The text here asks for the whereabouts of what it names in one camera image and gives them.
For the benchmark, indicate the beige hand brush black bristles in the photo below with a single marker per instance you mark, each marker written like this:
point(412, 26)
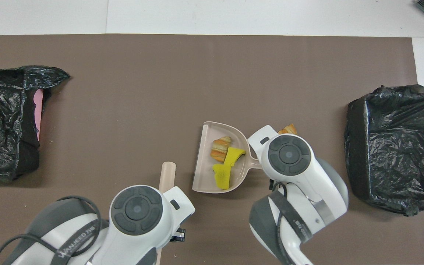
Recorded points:
point(168, 175)

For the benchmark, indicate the beige plastic dustpan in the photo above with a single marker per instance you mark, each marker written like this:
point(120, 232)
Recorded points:
point(204, 176)

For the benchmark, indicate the large yellow sponge block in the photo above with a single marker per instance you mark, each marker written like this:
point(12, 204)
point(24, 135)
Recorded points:
point(222, 176)

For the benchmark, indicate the large striped croissant piece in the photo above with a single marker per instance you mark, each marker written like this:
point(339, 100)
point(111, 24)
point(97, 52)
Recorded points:
point(219, 147)

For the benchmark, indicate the small yellow sponge wedge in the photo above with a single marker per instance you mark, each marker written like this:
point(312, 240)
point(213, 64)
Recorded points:
point(235, 154)

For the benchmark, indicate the small orange striped croissant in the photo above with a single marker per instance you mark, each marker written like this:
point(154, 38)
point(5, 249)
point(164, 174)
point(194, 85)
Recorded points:
point(288, 130)

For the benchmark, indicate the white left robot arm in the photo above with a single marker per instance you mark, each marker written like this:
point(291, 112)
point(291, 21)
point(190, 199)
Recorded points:
point(138, 209)

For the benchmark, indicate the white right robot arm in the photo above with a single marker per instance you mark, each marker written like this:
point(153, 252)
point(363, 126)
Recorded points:
point(289, 154)

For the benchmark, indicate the pink plastic bin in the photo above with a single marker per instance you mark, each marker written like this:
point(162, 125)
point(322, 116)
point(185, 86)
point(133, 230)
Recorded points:
point(38, 114)

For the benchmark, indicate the black trash bag over pink bin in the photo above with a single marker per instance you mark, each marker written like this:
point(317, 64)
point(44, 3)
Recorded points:
point(2, 121)

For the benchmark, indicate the black trash bag lined bin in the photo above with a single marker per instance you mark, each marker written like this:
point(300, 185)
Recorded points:
point(392, 147)

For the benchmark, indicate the brown paper table mat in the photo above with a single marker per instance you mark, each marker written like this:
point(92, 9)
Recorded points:
point(197, 51)

